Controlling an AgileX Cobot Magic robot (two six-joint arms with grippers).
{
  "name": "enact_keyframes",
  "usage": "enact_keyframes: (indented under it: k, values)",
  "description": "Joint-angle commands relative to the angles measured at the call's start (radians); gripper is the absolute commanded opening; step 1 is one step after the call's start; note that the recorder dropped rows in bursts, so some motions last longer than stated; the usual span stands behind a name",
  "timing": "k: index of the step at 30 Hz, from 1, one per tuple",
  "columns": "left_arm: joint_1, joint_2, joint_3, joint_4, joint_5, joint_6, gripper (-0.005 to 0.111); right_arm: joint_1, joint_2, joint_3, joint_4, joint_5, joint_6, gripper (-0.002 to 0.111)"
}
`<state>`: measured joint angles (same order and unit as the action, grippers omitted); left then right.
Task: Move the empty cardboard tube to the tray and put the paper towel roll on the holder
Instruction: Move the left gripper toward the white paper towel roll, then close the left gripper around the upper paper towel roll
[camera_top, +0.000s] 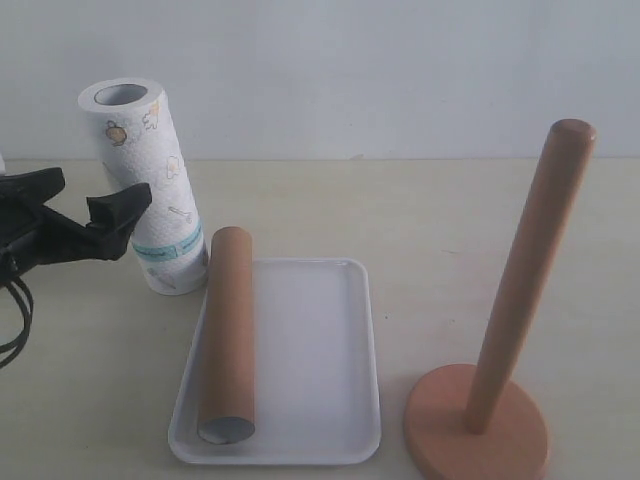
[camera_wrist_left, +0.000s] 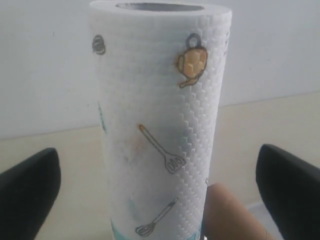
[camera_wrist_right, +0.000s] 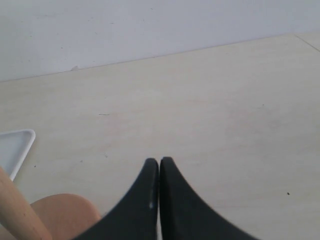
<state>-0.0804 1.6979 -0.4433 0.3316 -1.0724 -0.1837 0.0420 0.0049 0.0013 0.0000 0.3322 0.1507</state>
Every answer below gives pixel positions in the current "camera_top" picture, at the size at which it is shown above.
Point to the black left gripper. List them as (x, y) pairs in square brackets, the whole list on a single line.
[(32, 234)]

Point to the printed white paper towel roll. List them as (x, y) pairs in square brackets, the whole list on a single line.
[(131, 127)]

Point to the brown cardboard tube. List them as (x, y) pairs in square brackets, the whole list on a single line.
[(227, 367)]

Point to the wooden paper towel holder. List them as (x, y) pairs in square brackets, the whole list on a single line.
[(471, 421)]

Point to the white rectangular plastic tray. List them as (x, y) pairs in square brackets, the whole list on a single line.
[(316, 387)]

